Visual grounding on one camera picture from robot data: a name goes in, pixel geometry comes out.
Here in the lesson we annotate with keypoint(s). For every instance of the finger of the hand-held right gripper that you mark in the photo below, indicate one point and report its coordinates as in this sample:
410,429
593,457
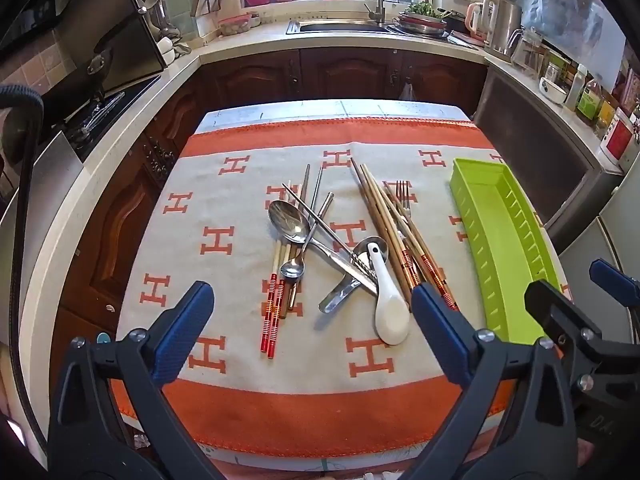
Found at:
612,280
555,310

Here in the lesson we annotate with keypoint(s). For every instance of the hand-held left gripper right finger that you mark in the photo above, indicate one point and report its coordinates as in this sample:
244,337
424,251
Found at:
440,330

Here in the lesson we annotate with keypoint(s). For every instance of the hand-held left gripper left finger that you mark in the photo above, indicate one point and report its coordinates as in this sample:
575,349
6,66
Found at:
185,325

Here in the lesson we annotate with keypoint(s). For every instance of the red-banded white chopstick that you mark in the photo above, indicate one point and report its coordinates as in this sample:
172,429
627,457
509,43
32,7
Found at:
275,320
267,310

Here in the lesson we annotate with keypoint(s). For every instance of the green plastic utensil tray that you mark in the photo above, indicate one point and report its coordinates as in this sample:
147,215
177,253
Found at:
492,240

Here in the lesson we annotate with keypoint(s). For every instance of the large metal spoon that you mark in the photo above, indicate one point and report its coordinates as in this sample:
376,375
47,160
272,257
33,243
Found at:
287,222

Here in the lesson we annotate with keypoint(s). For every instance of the grey cabinet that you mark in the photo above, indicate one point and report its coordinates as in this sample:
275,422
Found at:
615,230

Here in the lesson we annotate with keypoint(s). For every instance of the white ceramic spoon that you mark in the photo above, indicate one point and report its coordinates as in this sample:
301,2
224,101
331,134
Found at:
390,315

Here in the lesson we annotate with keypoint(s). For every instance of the metal soup ladle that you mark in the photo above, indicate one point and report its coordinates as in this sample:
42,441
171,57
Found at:
372,249

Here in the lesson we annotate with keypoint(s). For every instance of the brown wooden chopstick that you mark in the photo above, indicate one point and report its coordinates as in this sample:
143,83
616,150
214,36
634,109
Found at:
289,302

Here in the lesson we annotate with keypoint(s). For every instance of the small metal spoon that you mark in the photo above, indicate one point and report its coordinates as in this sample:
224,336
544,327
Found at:
292,270

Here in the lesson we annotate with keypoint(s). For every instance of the orange and white printed blanket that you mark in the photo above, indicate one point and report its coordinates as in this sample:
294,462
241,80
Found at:
225,200

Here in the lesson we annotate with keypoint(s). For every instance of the metal fork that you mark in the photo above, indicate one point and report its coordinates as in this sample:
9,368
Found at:
402,195

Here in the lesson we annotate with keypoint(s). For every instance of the red-labelled container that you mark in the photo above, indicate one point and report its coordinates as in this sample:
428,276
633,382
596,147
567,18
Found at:
617,135

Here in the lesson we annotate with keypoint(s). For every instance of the steel-front appliance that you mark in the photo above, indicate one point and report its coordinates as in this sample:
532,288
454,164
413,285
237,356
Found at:
530,160

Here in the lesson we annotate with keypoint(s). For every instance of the metal chopstick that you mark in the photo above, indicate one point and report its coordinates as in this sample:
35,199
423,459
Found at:
325,232
316,185

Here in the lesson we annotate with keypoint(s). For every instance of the green-labelled bottle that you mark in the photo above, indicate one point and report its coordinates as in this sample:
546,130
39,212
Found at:
590,97

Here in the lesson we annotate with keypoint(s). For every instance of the white plastic bottle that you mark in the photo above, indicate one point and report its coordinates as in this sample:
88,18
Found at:
575,87

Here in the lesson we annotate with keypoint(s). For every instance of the white bowl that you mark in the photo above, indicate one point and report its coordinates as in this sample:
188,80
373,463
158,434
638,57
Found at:
552,90

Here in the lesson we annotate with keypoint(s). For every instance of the gas stove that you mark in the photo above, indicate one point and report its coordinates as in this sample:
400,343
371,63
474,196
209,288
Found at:
95,115

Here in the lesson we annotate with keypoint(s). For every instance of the white plastic bag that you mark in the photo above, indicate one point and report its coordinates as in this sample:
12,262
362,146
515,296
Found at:
407,91

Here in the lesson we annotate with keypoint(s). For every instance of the glass pitcher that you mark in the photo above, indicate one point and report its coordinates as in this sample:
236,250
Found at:
527,52

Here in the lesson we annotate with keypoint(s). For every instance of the pale grid mat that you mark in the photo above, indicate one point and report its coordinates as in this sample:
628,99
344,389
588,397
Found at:
325,110

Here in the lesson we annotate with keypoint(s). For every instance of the brown wooden cabinets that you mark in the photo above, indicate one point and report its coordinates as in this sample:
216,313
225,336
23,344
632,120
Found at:
345,75

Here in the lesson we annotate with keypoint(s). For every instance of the steel kettle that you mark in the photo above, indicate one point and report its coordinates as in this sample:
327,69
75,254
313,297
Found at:
505,27

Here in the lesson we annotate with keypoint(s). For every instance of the white and pink kettle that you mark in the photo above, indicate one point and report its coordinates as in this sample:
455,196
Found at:
482,12

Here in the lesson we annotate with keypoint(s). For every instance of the glass lidded container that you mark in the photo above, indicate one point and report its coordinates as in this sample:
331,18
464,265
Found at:
234,24

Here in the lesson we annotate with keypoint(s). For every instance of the steel colander with vegetables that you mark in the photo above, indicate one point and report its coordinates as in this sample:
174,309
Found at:
420,22

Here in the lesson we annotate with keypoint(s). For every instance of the black range hood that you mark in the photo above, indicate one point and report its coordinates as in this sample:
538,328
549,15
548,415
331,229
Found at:
85,25

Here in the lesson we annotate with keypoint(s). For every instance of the steel sink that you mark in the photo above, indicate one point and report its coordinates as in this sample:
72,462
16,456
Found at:
340,26

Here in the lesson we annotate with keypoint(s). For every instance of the clear plastic wall sheet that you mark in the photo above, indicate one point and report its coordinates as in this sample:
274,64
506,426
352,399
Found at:
560,5

